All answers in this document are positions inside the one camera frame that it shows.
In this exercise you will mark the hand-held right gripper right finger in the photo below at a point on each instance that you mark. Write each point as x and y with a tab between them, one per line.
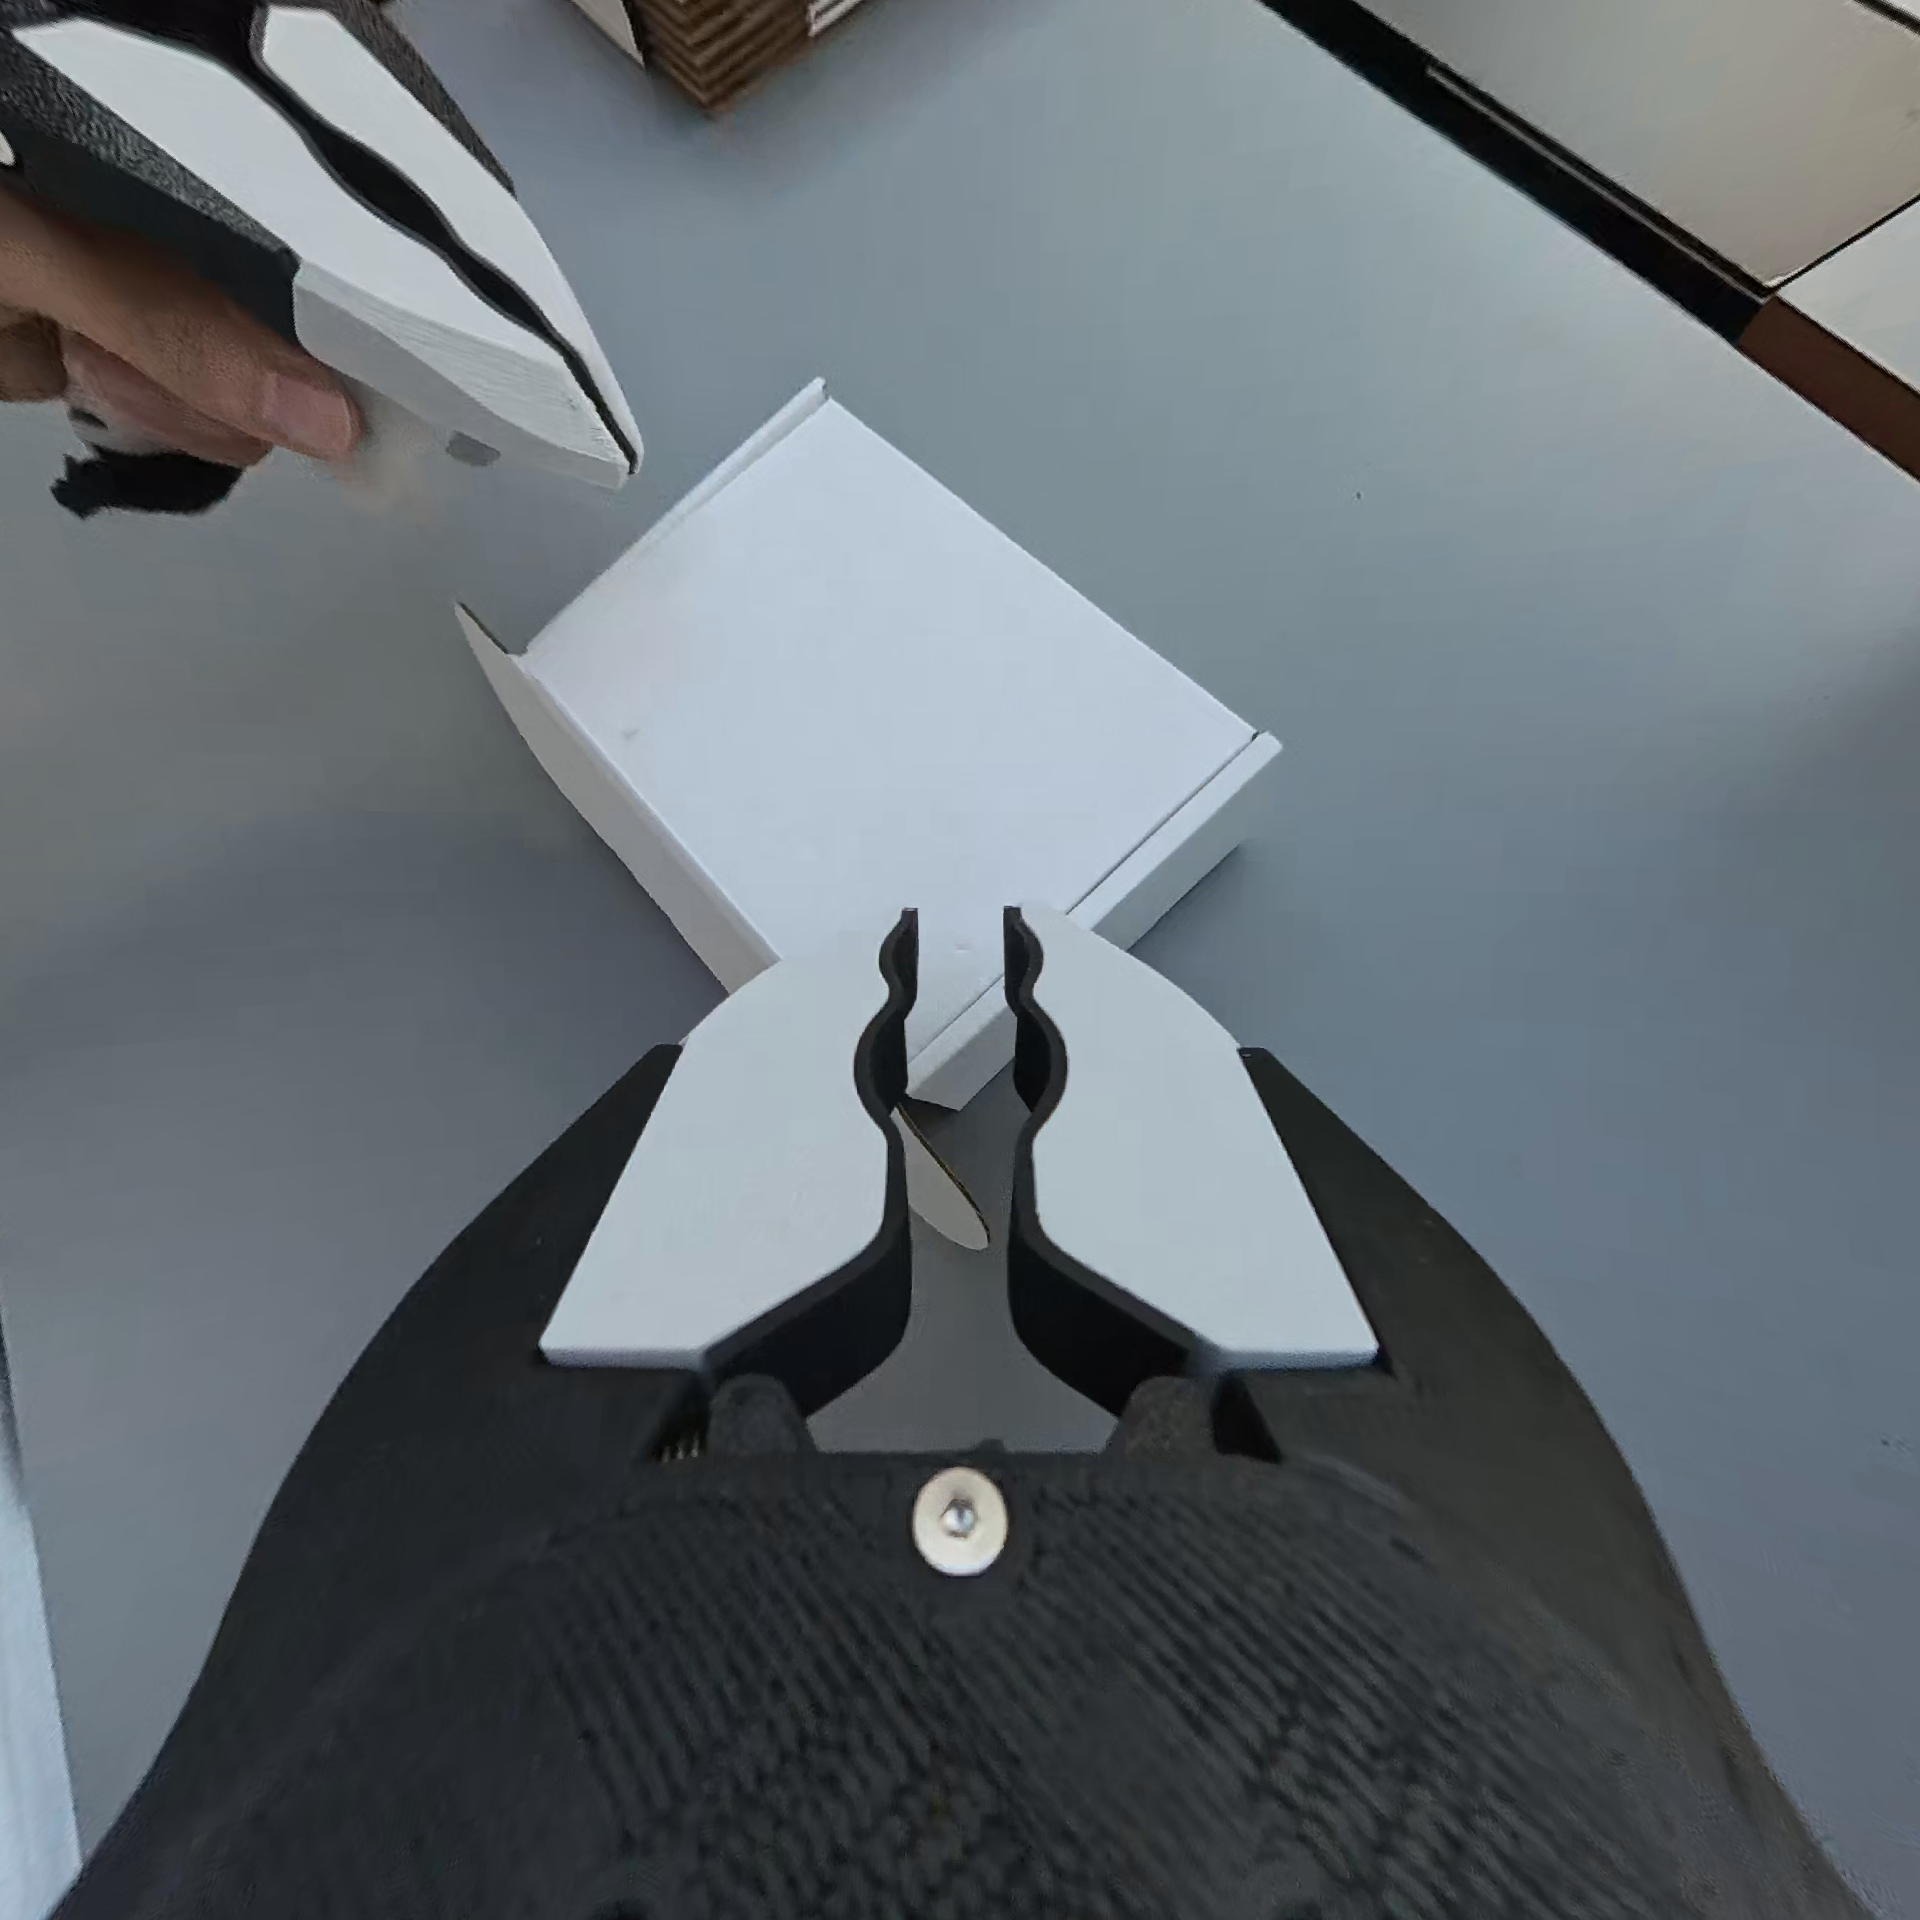
1185	1186

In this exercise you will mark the stack of flat white cardboard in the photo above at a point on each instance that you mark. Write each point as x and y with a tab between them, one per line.
727	45

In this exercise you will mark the white folding cardboard box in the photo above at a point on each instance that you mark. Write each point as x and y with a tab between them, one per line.
840	676

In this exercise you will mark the person's left hand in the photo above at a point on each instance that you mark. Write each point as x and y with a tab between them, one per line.
150	347

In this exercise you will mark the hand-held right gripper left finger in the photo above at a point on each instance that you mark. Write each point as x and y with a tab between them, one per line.
735	1186

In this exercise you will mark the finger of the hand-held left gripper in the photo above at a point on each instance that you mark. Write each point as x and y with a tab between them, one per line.
404	137
224	137

